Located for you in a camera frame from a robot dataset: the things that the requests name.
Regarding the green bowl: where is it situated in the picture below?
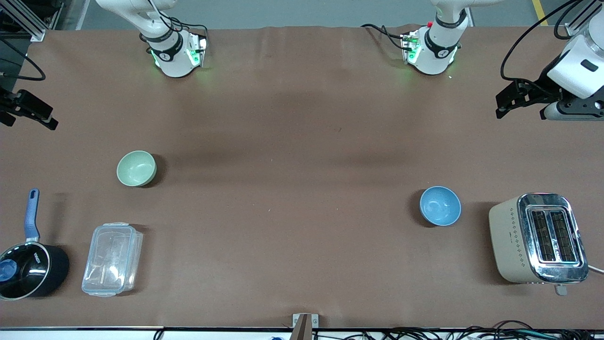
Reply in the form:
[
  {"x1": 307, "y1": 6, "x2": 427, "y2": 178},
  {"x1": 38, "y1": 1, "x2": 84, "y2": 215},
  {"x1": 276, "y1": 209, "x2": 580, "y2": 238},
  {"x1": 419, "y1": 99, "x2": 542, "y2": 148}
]
[{"x1": 116, "y1": 150, "x2": 158, "y2": 187}]

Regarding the blue bowl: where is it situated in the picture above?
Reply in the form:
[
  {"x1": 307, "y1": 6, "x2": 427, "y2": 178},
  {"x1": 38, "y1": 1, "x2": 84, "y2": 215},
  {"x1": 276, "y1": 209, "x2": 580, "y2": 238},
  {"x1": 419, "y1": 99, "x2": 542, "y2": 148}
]
[{"x1": 419, "y1": 186, "x2": 462, "y2": 227}]

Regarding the beige chrome toaster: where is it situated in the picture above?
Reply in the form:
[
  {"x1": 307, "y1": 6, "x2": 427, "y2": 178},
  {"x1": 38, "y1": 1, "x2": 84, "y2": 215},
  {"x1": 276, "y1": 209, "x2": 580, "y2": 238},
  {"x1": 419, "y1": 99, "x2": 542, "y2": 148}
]
[{"x1": 488, "y1": 192, "x2": 590, "y2": 297}]

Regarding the glass lid blue knob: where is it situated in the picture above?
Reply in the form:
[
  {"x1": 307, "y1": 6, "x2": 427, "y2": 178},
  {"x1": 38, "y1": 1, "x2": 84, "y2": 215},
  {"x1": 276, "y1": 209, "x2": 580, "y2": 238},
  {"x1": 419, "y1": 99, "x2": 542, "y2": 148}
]
[{"x1": 0, "y1": 242, "x2": 50, "y2": 299}]

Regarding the clear plastic food container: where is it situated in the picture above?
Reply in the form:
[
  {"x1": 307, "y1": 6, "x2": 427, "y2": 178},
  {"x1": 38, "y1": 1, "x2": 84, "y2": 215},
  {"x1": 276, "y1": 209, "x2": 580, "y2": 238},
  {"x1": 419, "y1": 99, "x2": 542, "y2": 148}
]
[{"x1": 81, "y1": 221, "x2": 144, "y2": 298}]

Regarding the brown table cover mat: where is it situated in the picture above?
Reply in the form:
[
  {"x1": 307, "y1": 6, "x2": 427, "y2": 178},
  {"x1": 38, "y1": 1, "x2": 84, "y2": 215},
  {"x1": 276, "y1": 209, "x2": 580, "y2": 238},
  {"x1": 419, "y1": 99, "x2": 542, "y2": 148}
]
[{"x1": 0, "y1": 25, "x2": 604, "y2": 330}]

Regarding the aluminium frame profile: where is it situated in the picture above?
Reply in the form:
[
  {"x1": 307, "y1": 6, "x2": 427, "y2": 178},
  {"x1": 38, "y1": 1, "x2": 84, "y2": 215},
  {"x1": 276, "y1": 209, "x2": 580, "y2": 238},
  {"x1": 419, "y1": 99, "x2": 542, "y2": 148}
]
[
  {"x1": 0, "y1": 0, "x2": 63, "y2": 42},
  {"x1": 565, "y1": 0, "x2": 604, "y2": 37}
]

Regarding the black left base cable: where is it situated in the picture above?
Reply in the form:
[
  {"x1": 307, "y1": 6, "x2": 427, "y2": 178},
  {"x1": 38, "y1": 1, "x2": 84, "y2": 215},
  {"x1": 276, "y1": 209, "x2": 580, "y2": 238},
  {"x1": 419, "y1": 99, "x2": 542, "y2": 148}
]
[{"x1": 361, "y1": 23, "x2": 409, "y2": 51}]

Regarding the black base cable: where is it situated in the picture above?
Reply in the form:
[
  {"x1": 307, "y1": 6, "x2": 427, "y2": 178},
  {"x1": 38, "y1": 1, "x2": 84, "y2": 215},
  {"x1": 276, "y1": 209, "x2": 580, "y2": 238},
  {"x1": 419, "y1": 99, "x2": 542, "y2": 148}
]
[
  {"x1": 168, "y1": 15, "x2": 210, "y2": 41},
  {"x1": 361, "y1": 23, "x2": 409, "y2": 51}
]

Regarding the black saucepan blue handle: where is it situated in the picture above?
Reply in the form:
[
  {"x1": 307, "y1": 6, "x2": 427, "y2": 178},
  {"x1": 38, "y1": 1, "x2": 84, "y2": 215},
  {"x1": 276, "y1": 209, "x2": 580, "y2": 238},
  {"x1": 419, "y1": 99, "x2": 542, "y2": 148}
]
[{"x1": 0, "y1": 188, "x2": 70, "y2": 301}]

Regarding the black right base cable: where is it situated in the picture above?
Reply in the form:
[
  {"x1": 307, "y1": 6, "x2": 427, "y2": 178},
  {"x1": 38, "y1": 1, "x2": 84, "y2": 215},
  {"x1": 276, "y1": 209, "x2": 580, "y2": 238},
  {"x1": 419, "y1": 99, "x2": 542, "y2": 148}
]
[{"x1": 168, "y1": 15, "x2": 210, "y2": 41}]

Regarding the black cable bundle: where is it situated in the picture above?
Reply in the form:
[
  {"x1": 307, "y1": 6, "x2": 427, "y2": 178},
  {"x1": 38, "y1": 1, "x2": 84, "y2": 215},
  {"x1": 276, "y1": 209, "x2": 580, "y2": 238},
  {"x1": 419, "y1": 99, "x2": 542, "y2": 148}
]
[{"x1": 375, "y1": 320, "x2": 604, "y2": 340}]

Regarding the metal table edge bracket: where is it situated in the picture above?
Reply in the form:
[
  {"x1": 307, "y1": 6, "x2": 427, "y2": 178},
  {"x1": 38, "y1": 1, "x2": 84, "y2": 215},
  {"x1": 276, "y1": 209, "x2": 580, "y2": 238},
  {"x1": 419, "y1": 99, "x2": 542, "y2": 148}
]
[{"x1": 292, "y1": 313, "x2": 319, "y2": 340}]

